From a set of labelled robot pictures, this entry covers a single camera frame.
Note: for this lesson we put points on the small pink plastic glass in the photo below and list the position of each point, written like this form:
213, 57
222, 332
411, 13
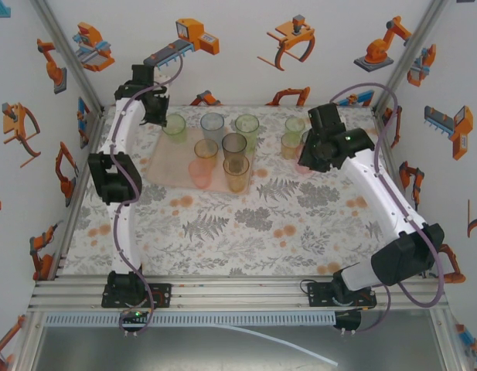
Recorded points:
303, 171

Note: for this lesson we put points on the small yellow plastic glass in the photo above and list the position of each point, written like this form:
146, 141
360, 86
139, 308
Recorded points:
290, 147

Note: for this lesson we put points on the blue plastic glass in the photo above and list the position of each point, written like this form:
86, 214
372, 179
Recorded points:
212, 125

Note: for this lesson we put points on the small orange plastic glass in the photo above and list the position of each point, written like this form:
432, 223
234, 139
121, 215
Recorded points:
206, 150

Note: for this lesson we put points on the tall green plastic glass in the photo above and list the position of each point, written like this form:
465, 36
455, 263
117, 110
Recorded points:
246, 129

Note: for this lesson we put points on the tall orange plastic glass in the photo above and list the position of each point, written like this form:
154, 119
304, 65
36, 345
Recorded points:
236, 175

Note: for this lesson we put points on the tall grey plastic glass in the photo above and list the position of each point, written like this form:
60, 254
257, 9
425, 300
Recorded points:
234, 147

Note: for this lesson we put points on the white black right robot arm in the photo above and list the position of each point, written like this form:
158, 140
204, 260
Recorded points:
377, 193

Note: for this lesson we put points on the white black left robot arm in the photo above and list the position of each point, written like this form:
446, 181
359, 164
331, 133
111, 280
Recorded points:
126, 239

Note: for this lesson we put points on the pink plastic tray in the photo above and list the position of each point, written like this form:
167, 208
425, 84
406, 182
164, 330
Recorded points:
172, 162

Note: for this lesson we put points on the small green plastic glass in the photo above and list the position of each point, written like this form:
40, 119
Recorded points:
295, 124

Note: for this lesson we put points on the floral table mat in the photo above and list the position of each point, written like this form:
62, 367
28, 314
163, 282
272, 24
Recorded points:
172, 251

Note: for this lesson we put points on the black right controller box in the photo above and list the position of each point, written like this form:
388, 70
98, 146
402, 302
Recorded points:
348, 320

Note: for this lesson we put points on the left controller board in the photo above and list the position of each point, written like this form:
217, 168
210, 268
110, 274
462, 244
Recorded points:
135, 315

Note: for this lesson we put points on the grey metal sheet panel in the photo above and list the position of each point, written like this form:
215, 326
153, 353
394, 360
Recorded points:
145, 351

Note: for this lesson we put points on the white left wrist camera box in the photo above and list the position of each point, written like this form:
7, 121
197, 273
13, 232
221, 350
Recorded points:
162, 89

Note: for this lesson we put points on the aluminium side rail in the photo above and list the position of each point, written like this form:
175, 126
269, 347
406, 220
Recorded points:
393, 170
77, 181

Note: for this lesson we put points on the aluminium frame post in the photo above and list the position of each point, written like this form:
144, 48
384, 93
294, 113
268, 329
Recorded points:
70, 58
408, 58

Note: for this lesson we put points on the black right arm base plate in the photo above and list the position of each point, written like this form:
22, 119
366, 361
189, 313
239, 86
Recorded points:
315, 297

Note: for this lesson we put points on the aluminium front frame rail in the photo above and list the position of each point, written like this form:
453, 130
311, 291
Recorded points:
242, 293

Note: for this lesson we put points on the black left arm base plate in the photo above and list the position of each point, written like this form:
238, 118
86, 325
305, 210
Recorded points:
164, 297

